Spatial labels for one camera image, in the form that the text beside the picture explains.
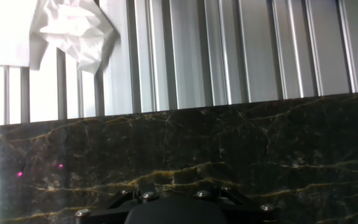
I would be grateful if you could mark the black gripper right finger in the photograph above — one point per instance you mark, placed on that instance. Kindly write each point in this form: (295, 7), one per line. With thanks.
(232, 197)

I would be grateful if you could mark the crumpled white tissue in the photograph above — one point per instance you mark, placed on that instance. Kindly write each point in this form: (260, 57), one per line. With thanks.
(79, 34)

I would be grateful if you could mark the black marble pattern mat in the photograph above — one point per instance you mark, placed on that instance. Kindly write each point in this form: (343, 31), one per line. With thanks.
(259, 149)

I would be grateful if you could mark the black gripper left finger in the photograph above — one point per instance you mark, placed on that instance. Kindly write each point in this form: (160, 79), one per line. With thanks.
(126, 199)

